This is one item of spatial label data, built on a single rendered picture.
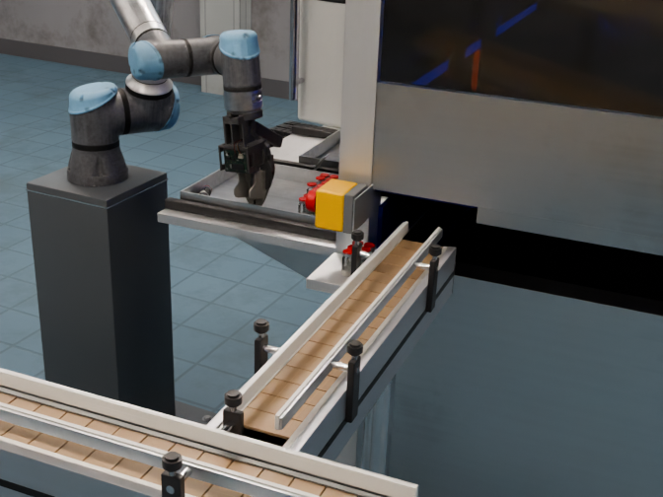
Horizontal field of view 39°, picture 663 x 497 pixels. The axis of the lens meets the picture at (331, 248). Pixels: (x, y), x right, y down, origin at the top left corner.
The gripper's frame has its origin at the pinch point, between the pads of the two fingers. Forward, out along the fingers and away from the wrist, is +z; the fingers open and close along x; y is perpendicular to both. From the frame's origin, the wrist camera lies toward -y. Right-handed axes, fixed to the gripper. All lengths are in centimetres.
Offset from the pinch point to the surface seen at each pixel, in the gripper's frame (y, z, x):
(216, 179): -6.8, -1.6, -15.1
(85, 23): -369, 20, -393
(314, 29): -88, -23, -36
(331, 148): -46.2, 0.5, -8.0
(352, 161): 9.7, -14.2, 28.1
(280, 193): -10.6, 1.2, -1.0
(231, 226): 10.5, 1.6, 0.5
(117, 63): -370, 49, -368
